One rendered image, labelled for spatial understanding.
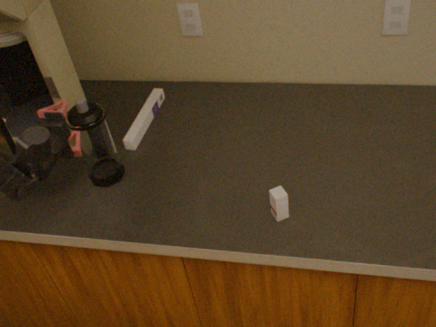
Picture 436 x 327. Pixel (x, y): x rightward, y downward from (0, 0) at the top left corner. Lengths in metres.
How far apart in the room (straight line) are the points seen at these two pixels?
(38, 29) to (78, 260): 0.64
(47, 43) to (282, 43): 0.73
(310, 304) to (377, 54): 0.79
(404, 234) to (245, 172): 0.45
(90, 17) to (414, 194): 1.17
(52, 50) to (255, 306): 0.89
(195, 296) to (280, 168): 0.44
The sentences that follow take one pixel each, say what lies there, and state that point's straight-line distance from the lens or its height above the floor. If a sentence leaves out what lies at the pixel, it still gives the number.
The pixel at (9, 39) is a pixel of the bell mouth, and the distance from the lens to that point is 1.51.
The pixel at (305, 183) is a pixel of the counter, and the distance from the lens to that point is 1.43.
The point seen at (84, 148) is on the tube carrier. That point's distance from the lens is 1.44.
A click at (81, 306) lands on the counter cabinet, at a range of 1.82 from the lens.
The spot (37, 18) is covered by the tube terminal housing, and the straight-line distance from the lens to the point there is 1.44.
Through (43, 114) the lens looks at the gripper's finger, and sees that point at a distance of 1.31.
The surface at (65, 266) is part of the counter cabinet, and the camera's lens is 1.64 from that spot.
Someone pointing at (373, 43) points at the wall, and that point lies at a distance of 1.72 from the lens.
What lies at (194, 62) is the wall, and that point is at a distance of 1.84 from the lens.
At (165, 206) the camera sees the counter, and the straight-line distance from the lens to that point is 1.42.
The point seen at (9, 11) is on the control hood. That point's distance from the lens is 1.34.
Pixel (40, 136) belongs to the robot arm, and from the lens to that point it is 1.19.
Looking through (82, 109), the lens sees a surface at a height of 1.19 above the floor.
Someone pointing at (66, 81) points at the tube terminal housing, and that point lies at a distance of 1.54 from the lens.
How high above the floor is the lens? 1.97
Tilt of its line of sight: 43 degrees down
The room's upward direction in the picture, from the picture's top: 10 degrees counter-clockwise
